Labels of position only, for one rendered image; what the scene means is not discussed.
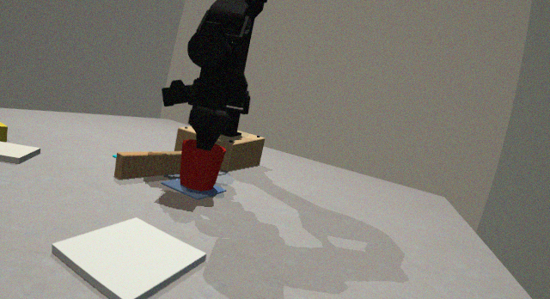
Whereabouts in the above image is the white square pad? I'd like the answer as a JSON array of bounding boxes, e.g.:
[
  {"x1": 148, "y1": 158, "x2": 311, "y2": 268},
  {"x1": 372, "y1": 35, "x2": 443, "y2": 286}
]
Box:
[{"x1": 52, "y1": 217, "x2": 206, "y2": 299}]

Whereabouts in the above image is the brown wooden bar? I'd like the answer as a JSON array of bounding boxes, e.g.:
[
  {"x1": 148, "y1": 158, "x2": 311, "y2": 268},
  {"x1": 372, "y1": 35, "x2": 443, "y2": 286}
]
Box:
[{"x1": 114, "y1": 151, "x2": 182, "y2": 180}]

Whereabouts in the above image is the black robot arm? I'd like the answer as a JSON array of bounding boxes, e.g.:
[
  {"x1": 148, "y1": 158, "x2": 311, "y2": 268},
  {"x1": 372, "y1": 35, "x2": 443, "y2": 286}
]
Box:
[{"x1": 162, "y1": 0, "x2": 267, "y2": 137}]

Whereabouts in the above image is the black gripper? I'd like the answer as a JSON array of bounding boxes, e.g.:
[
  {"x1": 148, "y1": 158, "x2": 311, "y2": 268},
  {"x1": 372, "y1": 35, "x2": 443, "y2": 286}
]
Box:
[{"x1": 188, "y1": 72, "x2": 232, "y2": 150}]

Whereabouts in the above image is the red cup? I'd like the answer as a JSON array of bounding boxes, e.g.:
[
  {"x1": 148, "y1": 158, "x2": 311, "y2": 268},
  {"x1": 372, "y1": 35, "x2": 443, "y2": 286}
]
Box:
[{"x1": 180, "y1": 139, "x2": 225, "y2": 192}]

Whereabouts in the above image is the white flat slab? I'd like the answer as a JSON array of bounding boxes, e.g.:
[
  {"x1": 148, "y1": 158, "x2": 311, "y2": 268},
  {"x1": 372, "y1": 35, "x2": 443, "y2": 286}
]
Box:
[{"x1": 0, "y1": 142, "x2": 40, "y2": 164}]

